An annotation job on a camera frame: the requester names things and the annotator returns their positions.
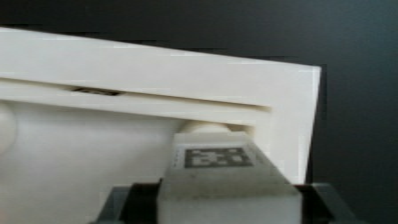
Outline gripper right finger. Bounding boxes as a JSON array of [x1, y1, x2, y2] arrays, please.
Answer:
[[307, 184, 362, 224]]

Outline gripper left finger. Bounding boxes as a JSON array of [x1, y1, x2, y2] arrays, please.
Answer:
[[88, 187, 129, 224]]

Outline white leg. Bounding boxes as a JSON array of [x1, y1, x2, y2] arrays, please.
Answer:
[[156, 122, 302, 224]]

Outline white square tabletop part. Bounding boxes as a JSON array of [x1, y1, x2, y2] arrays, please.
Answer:
[[0, 27, 321, 224]]

